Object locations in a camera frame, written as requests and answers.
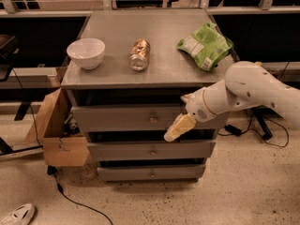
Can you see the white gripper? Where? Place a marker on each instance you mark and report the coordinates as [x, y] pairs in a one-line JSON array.
[[197, 105]]

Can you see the grey top drawer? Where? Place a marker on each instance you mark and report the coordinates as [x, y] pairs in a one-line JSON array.
[[126, 117]]

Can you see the grey drawer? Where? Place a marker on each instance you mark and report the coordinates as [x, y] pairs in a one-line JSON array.
[[126, 117], [109, 151], [151, 173]]

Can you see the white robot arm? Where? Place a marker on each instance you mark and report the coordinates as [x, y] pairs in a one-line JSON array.
[[245, 85]]

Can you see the grey middle drawer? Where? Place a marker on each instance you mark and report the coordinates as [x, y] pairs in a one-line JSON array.
[[109, 151]]

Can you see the grey bottom drawer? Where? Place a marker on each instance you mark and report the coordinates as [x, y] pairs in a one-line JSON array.
[[151, 173]]

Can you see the grey three-drawer cabinet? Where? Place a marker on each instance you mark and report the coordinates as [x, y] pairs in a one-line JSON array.
[[170, 75]]

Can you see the green snack bag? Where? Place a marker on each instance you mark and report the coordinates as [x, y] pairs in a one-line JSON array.
[[206, 46]]

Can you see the golden aluminium can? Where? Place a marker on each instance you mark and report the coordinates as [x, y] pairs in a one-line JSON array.
[[139, 58]]

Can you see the white ceramic bowl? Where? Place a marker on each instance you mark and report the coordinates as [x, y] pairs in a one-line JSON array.
[[87, 53]]

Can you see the brown cardboard box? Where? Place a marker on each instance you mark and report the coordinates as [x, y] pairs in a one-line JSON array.
[[49, 130]]

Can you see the white sneaker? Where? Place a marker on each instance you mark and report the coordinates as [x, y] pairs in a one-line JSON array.
[[19, 216]]

